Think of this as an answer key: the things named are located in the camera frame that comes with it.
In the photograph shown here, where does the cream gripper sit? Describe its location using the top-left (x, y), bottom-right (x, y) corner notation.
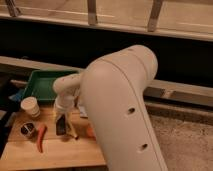
top-left (54, 108), bottom-right (70, 124)

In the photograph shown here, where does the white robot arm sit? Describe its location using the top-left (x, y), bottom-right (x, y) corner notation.
top-left (53, 45), bottom-right (168, 171)

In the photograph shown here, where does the green plastic tray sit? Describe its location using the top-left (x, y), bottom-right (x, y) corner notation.
top-left (22, 70), bottom-right (76, 103)

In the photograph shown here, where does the blue crumpled cloth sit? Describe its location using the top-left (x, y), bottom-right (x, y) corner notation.
top-left (77, 103), bottom-right (88, 118)

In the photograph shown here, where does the orange carrot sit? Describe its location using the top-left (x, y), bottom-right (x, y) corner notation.
top-left (36, 124), bottom-right (47, 153)

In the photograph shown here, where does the white paper cup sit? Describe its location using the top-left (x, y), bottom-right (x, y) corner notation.
top-left (21, 96), bottom-right (40, 117)

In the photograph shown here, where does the orange fruit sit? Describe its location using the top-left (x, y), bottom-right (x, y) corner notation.
top-left (86, 126), bottom-right (96, 138)

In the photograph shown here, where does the small metal tin can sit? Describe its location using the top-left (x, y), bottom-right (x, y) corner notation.
top-left (20, 122), bottom-right (36, 138)

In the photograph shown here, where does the blue object at table edge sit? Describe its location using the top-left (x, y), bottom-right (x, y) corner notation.
top-left (9, 89), bottom-right (24, 102)

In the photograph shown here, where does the wooden cutting board table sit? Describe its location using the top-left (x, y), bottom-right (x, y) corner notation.
top-left (0, 105), bottom-right (105, 171)

